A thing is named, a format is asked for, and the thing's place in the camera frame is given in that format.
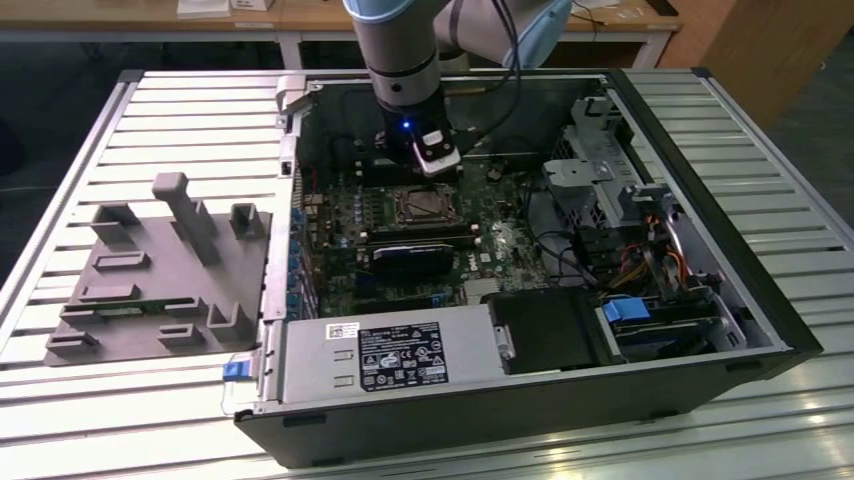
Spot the hard disk in blue carrier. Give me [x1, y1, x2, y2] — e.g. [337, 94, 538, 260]
[600, 295, 733, 361]

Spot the coloured power wire bundle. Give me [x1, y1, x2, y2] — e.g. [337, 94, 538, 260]
[604, 214, 693, 301]

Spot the grey metal disk bay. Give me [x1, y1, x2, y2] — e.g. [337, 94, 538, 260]
[544, 97, 669, 231]

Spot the small silver chipset heatsink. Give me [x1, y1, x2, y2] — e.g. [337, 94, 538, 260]
[463, 279, 501, 307]

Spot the wooden cabinet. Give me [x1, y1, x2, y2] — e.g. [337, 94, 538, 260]
[660, 0, 854, 129]

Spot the black RAM stick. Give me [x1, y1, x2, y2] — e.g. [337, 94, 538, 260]
[370, 225, 473, 246]

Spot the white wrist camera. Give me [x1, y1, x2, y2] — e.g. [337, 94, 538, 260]
[411, 128, 465, 177]

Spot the grey parts rack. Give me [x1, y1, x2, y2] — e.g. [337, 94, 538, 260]
[40, 171, 275, 369]

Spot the wooden desk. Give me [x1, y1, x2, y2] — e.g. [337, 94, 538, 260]
[0, 0, 682, 71]

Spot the green motherboard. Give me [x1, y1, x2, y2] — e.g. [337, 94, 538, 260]
[293, 164, 536, 321]

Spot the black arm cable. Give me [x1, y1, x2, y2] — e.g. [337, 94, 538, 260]
[466, 0, 527, 149]

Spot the silver CPU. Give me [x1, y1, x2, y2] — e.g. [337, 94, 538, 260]
[407, 192, 447, 220]

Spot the green RAM stick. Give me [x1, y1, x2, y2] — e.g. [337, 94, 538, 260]
[92, 298, 202, 316]

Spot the CPU socket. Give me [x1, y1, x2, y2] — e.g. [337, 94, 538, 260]
[390, 184, 463, 227]

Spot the grey power supply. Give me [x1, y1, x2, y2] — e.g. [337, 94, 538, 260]
[274, 313, 510, 407]

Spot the blue case latch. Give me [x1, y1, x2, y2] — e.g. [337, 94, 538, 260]
[222, 357, 253, 384]

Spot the black plastic drive box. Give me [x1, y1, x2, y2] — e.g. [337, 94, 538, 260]
[486, 292, 606, 376]

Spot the black PC case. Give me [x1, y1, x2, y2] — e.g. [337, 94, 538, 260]
[230, 67, 824, 469]

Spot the black blue graphics card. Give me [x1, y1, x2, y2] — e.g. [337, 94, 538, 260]
[371, 243, 450, 275]

